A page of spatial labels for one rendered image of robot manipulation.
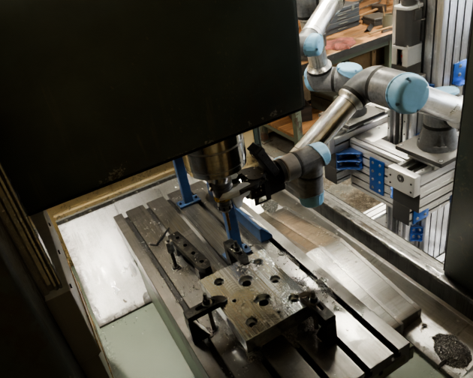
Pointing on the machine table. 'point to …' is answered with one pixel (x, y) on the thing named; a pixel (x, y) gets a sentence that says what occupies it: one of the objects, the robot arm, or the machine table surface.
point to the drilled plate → (260, 331)
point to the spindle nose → (217, 160)
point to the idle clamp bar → (203, 268)
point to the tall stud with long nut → (171, 253)
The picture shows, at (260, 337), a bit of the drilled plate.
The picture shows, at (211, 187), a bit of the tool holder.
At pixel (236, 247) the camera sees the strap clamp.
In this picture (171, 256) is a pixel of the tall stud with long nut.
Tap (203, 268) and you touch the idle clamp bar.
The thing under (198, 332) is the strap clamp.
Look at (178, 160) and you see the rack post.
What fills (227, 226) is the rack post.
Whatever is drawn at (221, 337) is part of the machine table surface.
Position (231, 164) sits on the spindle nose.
